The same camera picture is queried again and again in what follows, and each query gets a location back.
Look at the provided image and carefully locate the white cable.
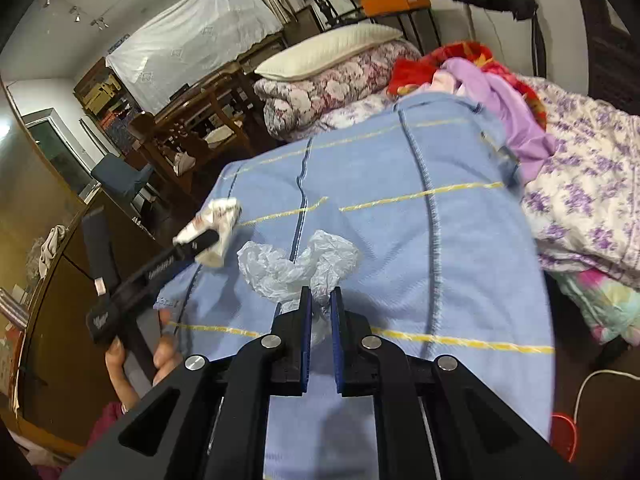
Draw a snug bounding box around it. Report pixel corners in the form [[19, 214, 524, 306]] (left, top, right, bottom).
[[572, 369, 640, 426]]

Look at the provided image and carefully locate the white plastic bag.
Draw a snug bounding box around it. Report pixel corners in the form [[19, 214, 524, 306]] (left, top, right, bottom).
[[237, 230, 361, 346]]

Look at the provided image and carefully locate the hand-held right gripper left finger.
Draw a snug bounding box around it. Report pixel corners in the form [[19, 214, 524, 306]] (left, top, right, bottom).
[[60, 285, 313, 480]]

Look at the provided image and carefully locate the white embroidered cover cloth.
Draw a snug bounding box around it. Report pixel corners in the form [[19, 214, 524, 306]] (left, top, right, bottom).
[[106, 0, 283, 116]]

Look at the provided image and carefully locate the shelf with boxes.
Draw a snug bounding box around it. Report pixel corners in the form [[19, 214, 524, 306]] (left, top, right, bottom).
[[74, 57, 146, 161]]

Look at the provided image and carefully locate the folded dark floral quilt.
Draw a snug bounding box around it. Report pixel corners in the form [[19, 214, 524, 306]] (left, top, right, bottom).
[[254, 40, 423, 141]]

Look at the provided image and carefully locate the brown wooden cabinet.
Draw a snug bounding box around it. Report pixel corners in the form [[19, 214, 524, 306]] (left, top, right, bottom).
[[0, 185, 151, 461]]

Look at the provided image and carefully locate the dark wooden desk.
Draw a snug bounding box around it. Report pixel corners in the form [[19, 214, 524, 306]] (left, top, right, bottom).
[[155, 50, 286, 126]]

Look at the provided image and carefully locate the orange box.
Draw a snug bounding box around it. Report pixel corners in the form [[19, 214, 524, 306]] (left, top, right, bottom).
[[361, 0, 431, 16]]

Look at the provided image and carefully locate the light purple garment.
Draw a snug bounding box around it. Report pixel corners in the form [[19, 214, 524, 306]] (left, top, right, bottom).
[[432, 57, 558, 181]]

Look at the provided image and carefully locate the carved wooden chair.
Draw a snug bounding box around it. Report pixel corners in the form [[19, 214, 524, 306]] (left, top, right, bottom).
[[127, 95, 256, 196]]

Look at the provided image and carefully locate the purple floral duvet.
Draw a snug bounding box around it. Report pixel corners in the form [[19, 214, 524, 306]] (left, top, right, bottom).
[[320, 74, 640, 288]]

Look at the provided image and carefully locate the glass door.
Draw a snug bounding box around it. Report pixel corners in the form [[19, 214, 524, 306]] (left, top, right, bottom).
[[22, 110, 96, 196]]

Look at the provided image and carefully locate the red plastic bin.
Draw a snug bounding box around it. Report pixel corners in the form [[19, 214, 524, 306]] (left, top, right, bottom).
[[550, 412, 578, 463]]

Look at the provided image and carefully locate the person's left hand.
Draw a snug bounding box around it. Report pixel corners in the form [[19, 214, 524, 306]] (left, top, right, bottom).
[[105, 309, 183, 406]]

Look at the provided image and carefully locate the blue upholstered chair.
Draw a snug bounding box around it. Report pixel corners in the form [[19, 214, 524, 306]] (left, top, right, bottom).
[[91, 154, 156, 201]]

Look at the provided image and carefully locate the pastel floral sheet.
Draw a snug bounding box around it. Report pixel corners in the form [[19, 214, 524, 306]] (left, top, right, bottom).
[[555, 267, 640, 346]]

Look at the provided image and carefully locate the black metal stand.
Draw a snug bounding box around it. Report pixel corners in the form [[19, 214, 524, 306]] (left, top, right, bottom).
[[400, 5, 441, 56]]

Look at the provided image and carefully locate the blue checked blanket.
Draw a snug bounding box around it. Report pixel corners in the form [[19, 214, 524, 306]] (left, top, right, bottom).
[[155, 92, 556, 480]]

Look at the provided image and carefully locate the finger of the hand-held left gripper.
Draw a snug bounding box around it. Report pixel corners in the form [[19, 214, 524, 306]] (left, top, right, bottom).
[[172, 230, 221, 261]]

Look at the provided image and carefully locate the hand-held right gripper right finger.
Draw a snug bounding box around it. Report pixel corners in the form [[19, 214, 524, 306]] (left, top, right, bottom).
[[330, 287, 581, 480]]

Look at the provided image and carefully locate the white pillow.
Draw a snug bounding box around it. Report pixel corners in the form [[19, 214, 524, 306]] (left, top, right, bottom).
[[254, 22, 403, 81]]

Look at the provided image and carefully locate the carved wooden painted screen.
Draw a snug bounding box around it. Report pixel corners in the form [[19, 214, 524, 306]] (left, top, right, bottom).
[[567, 0, 640, 111]]

